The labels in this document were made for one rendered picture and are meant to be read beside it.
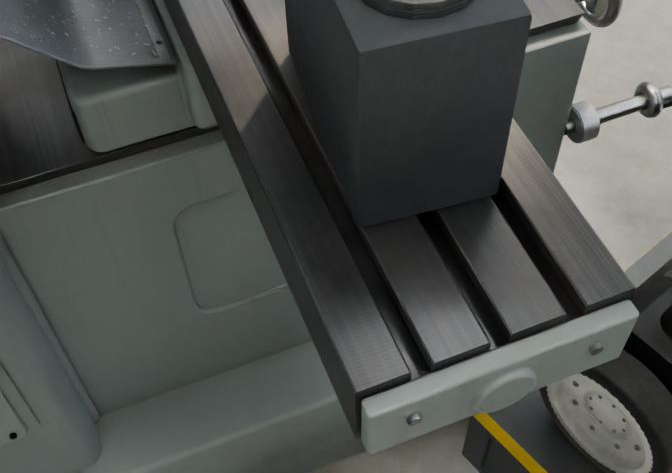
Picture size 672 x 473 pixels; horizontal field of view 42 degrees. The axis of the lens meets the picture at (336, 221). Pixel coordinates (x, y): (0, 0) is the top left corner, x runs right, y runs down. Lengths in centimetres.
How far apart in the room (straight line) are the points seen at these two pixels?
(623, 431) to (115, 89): 73
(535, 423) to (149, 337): 57
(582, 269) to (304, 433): 88
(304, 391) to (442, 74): 95
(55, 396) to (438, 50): 89
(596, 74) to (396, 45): 174
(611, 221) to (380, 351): 138
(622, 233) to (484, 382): 133
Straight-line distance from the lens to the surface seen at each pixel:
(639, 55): 237
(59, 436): 141
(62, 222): 111
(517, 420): 125
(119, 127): 103
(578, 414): 122
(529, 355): 67
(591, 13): 146
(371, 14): 59
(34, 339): 122
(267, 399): 148
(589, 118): 137
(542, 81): 126
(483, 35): 59
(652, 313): 112
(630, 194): 205
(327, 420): 150
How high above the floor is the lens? 152
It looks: 53 degrees down
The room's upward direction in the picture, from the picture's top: 2 degrees counter-clockwise
